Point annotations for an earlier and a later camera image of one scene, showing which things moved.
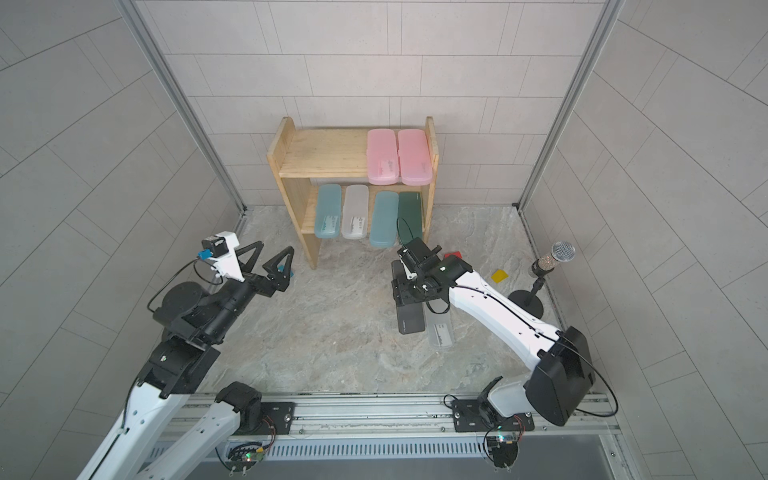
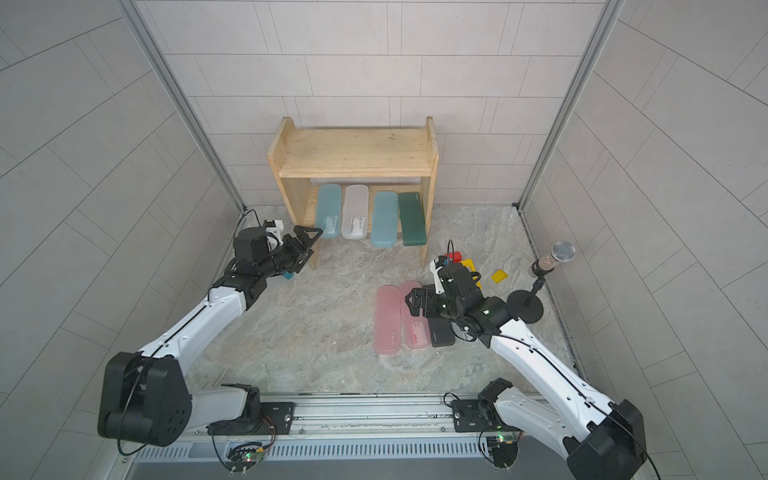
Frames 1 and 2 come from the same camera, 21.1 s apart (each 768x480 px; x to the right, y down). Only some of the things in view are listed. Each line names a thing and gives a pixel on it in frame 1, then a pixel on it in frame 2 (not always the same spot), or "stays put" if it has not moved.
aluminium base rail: x=401 y=428 stays put
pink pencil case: x=414 y=157 → x=387 y=320
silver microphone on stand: x=529 y=299 stays put
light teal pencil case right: x=384 y=220 stays put
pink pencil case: x=382 y=158 → x=414 y=331
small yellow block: x=499 y=276 stays put
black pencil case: x=410 y=316 → x=442 y=332
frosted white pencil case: x=355 y=212 stays put
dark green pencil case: x=410 y=222 stays put
